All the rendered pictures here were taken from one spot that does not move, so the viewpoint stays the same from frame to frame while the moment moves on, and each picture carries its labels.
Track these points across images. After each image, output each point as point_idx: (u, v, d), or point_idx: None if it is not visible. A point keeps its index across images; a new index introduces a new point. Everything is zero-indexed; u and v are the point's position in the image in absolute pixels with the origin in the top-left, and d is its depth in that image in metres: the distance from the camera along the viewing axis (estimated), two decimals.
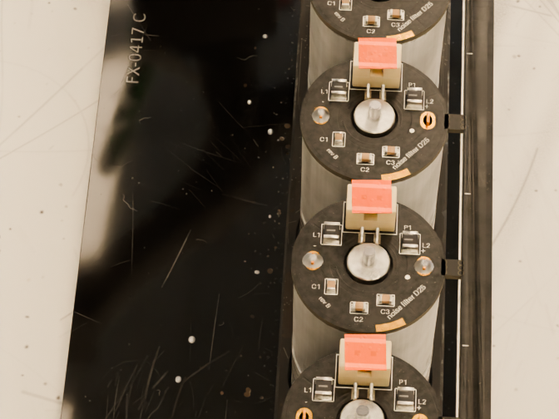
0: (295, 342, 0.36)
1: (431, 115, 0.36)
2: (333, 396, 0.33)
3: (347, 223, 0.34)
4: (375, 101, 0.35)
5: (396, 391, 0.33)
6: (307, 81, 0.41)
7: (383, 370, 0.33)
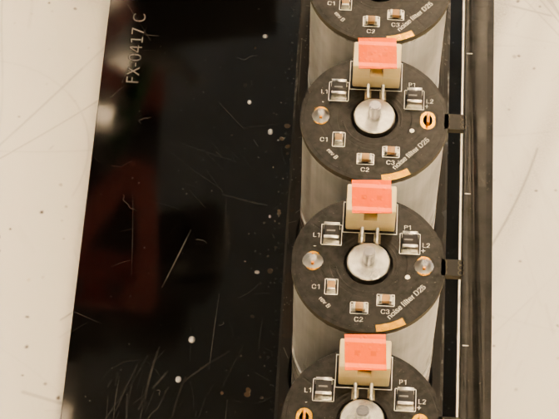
0: (295, 342, 0.36)
1: (431, 115, 0.36)
2: (333, 396, 0.33)
3: (347, 223, 0.34)
4: (375, 101, 0.35)
5: (396, 391, 0.33)
6: (307, 81, 0.41)
7: (383, 370, 0.33)
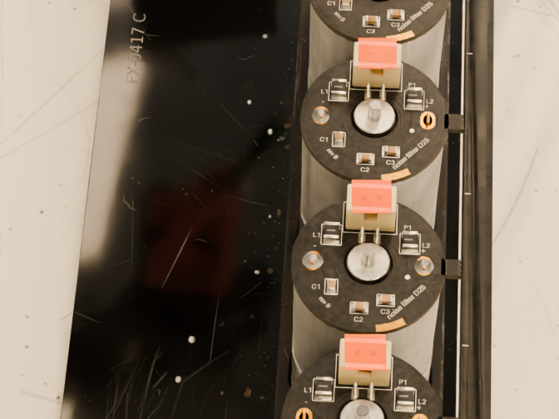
0: (295, 342, 0.36)
1: (431, 115, 0.36)
2: (333, 396, 0.33)
3: (347, 223, 0.34)
4: (375, 101, 0.35)
5: (396, 391, 0.33)
6: (307, 81, 0.41)
7: (383, 370, 0.33)
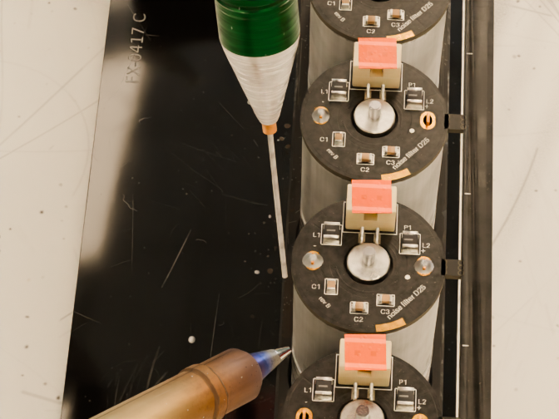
0: (295, 342, 0.36)
1: (431, 115, 0.36)
2: (333, 396, 0.33)
3: (347, 223, 0.34)
4: (375, 101, 0.35)
5: (396, 391, 0.33)
6: (307, 81, 0.41)
7: (383, 370, 0.33)
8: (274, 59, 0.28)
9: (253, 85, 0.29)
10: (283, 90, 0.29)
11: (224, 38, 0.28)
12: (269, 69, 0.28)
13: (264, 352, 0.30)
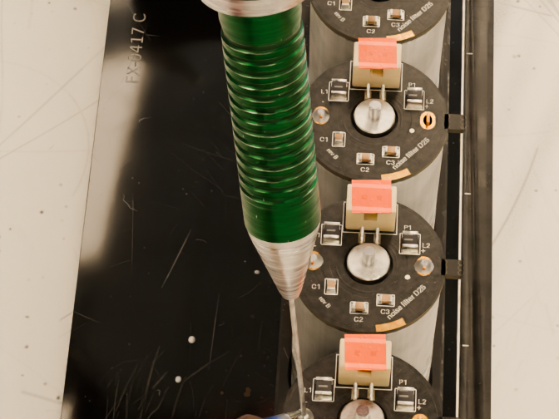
0: None
1: (431, 115, 0.36)
2: (333, 396, 0.33)
3: (347, 223, 0.34)
4: (375, 101, 0.35)
5: (396, 391, 0.33)
6: None
7: (383, 370, 0.33)
8: (296, 244, 0.30)
9: (276, 266, 0.30)
10: (304, 269, 0.31)
11: (249, 224, 0.30)
12: (291, 253, 0.30)
13: (277, 417, 0.32)
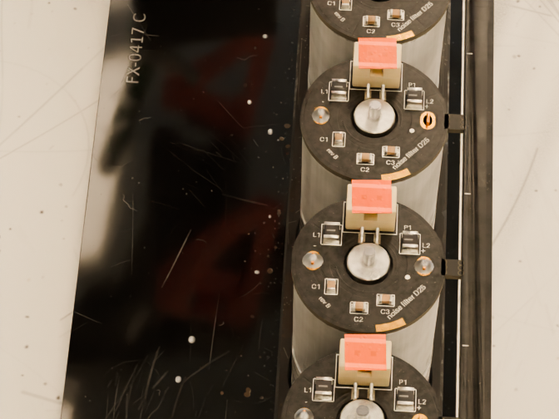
0: (295, 342, 0.36)
1: (431, 115, 0.36)
2: (333, 396, 0.33)
3: (347, 223, 0.34)
4: (375, 101, 0.35)
5: (396, 391, 0.33)
6: (307, 81, 0.41)
7: (383, 370, 0.33)
8: None
9: None
10: None
11: None
12: None
13: None
